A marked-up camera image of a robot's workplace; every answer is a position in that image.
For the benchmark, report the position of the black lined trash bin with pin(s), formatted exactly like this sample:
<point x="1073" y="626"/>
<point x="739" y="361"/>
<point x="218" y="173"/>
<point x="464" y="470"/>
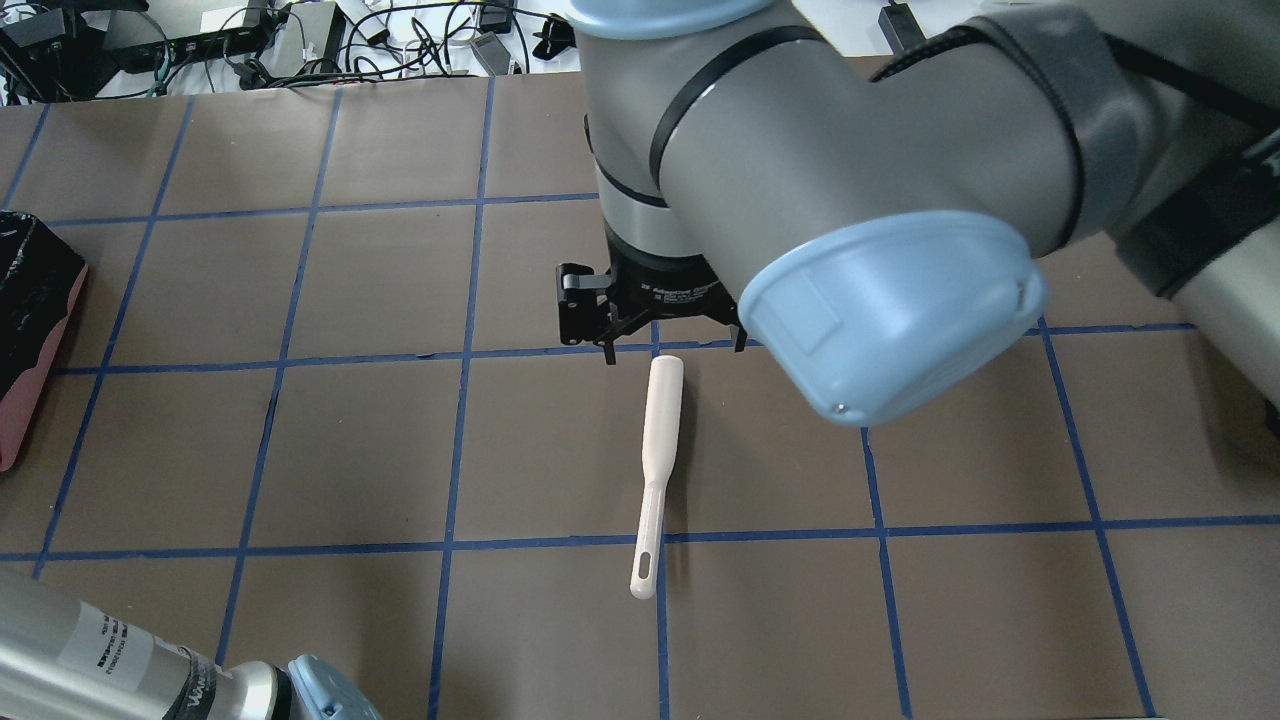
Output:
<point x="42" y="277"/>

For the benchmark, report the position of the white hand brush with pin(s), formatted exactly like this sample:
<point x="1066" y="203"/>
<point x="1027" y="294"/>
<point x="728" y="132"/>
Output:
<point x="659" y="449"/>

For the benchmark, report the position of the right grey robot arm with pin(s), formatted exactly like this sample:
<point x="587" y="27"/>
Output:
<point x="880" y="235"/>

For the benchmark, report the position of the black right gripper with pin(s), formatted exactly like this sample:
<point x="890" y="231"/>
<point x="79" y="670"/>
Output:
<point x="668" y="289"/>

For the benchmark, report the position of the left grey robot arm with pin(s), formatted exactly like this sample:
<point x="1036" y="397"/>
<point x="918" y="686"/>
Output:
<point x="62" y="658"/>

